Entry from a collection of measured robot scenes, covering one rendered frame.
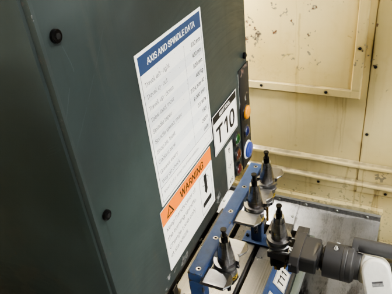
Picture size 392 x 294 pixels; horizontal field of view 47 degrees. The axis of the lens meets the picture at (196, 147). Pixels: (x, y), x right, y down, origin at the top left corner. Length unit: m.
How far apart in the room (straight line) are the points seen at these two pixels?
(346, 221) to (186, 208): 1.24
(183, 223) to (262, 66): 1.01
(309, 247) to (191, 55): 0.73
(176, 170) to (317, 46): 0.98
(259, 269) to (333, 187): 0.45
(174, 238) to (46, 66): 0.33
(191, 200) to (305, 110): 1.01
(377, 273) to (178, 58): 0.76
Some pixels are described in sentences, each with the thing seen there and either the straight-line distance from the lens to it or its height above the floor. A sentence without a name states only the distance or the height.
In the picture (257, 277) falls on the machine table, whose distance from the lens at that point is 1.53.
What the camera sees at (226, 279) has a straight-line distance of 1.11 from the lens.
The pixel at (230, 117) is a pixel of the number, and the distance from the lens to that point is 0.73.
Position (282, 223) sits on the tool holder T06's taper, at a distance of 1.14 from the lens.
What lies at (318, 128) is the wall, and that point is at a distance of 1.63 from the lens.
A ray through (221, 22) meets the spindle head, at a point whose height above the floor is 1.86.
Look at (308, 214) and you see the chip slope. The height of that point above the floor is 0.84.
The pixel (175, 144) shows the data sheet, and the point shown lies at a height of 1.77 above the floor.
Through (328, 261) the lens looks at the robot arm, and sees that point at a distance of 1.16.
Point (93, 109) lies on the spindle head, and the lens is 0.42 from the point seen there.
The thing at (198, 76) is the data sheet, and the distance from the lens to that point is 0.60.
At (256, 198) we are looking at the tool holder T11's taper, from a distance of 1.25.
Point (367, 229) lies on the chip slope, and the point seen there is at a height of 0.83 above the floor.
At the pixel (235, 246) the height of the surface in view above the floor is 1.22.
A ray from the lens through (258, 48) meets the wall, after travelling 1.55.
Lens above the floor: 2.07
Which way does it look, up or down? 34 degrees down
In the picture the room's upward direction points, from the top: 7 degrees counter-clockwise
